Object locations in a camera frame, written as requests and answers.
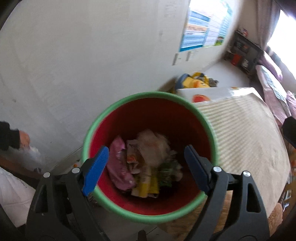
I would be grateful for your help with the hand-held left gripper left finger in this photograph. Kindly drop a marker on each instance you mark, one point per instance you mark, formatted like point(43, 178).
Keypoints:
point(97, 169)

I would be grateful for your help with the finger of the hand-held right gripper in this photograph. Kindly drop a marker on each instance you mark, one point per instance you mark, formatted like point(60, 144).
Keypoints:
point(291, 132)

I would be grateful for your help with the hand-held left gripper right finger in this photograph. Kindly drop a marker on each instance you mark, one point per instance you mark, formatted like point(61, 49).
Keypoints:
point(196, 169)

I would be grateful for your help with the pink snack wrapper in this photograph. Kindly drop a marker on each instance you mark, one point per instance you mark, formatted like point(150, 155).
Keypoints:
point(118, 162)

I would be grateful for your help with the silver brown wrapper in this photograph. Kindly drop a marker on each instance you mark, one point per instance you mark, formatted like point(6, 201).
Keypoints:
point(155, 146)

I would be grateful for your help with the yellow cardboard box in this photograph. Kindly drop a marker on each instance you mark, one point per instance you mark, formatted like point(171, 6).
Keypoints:
point(145, 183)

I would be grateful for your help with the green-rimmed red bin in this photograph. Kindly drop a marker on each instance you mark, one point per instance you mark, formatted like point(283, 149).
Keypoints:
point(150, 115)

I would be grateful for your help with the another person's forearm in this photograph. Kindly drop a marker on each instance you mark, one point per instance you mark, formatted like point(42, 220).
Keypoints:
point(9, 136)

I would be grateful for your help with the striped beige mat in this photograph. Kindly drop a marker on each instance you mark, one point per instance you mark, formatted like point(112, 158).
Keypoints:
point(245, 134)

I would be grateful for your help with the tan plush toy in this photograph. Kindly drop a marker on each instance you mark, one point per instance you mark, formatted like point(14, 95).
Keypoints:
point(175, 228)

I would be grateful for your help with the purple pillow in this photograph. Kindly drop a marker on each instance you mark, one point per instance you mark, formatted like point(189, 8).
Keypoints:
point(271, 66)

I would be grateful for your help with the clear plastic bag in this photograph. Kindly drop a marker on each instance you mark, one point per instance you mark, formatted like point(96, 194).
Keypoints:
point(27, 157)

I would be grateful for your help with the yellow toy car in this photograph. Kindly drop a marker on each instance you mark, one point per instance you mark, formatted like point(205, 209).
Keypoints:
point(196, 81)

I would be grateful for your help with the white cloth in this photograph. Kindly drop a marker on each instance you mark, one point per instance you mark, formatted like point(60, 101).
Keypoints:
point(13, 197)

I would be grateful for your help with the bright window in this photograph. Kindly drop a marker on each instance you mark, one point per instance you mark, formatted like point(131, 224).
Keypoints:
point(284, 41)

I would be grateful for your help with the red bucket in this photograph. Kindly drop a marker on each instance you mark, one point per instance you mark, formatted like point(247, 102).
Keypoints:
point(236, 59)

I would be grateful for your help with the black metal shelf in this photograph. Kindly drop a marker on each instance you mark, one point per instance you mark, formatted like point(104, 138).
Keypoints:
point(245, 48)

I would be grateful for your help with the pink patterned curtain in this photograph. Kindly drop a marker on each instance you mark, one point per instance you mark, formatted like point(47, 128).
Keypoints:
point(266, 20)

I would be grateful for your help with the white wall socket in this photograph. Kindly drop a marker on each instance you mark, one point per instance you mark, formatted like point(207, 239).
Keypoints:
point(177, 59)
point(187, 56)

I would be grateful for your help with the green chart wall poster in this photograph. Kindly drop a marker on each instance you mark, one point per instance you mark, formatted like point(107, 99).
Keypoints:
point(225, 23)

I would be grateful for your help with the white chart wall poster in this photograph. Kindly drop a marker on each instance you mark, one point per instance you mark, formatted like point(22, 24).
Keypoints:
point(216, 25)

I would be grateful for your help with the blue alphabet wall poster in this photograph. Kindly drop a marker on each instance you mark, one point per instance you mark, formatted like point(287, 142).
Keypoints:
point(195, 32)

